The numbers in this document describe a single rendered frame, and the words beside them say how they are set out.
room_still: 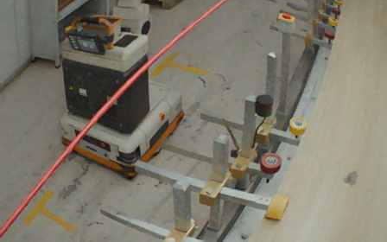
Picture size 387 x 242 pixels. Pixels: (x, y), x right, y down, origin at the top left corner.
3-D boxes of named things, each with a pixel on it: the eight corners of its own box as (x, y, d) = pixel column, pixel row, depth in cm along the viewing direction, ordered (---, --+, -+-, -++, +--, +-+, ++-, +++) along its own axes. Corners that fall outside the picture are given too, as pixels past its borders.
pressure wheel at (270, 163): (254, 187, 173) (257, 163, 167) (262, 173, 179) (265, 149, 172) (273, 191, 171) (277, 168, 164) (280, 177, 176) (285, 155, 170)
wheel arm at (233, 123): (199, 121, 205) (199, 112, 203) (203, 116, 208) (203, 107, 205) (297, 148, 190) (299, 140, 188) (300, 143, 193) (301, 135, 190)
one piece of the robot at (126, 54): (131, 155, 284) (123, 24, 234) (67, 127, 303) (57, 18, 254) (159, 122, 308) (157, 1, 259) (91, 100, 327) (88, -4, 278)
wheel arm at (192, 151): (161, 150, 186) (160, 141, 184) (165, 145, 189) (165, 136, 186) (271, 181, 171) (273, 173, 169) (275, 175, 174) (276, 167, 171)
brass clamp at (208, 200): (197, 202, 151) (197, 192, 148) (215, 177, 160) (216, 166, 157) (215, 207, 148) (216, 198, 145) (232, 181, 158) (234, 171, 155)
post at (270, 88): (258, 154, 206) (267, 52, 178) (261, 149, 209) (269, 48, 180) (266, 156, 205) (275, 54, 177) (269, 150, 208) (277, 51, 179)
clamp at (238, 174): (229, 177, 175) (230, 167, 172) (244, 155, 184) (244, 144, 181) (244, 181, 173) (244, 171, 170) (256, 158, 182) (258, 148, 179)
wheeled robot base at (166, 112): (135, 181, 284) (130, 149, 270) (60, 146, 307) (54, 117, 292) (187, 119, 333) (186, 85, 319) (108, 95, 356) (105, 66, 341)
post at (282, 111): (276, 116, 224) (281, 30, 197) (279, 110, 227) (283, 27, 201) (284, 118, 222) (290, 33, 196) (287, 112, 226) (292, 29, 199)
